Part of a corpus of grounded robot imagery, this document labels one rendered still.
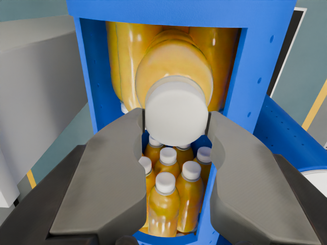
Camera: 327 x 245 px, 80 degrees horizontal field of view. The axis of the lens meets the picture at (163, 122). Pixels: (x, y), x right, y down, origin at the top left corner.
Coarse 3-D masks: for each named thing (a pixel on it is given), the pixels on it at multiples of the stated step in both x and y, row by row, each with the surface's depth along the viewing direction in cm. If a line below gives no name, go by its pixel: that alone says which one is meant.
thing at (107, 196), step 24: (120, 120) 10; (144, 120) 12; (96, 144) 9; (120, 144) 9; (96, 168) 7; (120, 168) 7; (144, 168) 7; (72, 192) 6; (96, 192) 6; (120, 192) 6; (144, 192) 6; (72, 216) 6; (96, 216) 6; (120, 216) 6; (144, 216) 7
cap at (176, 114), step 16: (160, 96) 11; (176, 96) 11; (192, 96) 11; (160, 112) 11; (176, 112) 11; (192, 112) 11; (160, 128) 12; (176, 128) 12; (192, 128) 12; (176, 144) 12
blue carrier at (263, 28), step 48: (96, 0) 17; (144, 0) 15; (192, 0) 15; (240, 0) 16; (288, 0) 18; (96, 48) 33; (240, 48) 18; (96, 96) 35; (240, 96) 21; (144, 144) 55; (192, 144) 54; (144, 240) 34; (192, 240) 35
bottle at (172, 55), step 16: (160, 32) 25; (176, 32) 22; (160, 48) 15; (176, 48) 14; (192, 48) 15; (144, 64) 15; (160, 64) 14; (176, 64) 13; (192, 64) 14; (208, 64) 15; (144, 80) 14; (160, 80) 13; (176, 80) 12; (192, 80) 13; (208, 80) 14; (144, 96) 14; (208, 96) 14
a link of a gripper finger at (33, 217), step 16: (64, 160) 8; (48, 176) 7; (64, 176) 7; (32, 192) 6; (48, 192) 6; (64, 192) 6; (16, 208) 6; (32, 208) 6; (48, 208) 6; (16, 224) 5; (32, 224) 5; (48, 224) 5; (0, 240) 5; (16, 240) 5; (32, 240) 5; (48, 240) 5; (64, 240) 5; (80, 240) 5; (96, 240) 6
